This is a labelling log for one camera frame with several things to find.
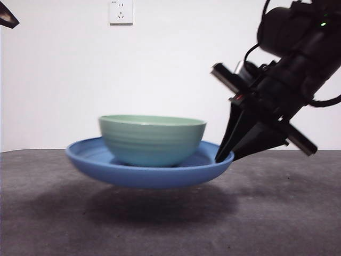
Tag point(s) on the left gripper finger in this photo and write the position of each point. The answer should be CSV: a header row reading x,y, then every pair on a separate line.
x,y
9,22

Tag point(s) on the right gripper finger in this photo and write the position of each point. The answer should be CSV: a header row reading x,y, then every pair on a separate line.
x,y
258,141
230,128

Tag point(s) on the green ribbed bowl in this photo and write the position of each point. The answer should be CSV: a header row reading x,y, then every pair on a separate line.
x,y
149,144

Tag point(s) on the blue round plate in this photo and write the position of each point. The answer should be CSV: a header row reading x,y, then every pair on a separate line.
x,y
149,177

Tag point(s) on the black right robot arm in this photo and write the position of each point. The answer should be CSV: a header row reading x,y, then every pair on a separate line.
x,y
290,32

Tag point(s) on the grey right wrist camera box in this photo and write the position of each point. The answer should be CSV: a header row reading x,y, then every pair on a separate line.
x,y
241,70

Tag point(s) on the white wall socket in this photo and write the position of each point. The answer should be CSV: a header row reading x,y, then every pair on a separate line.
x,y
121,13

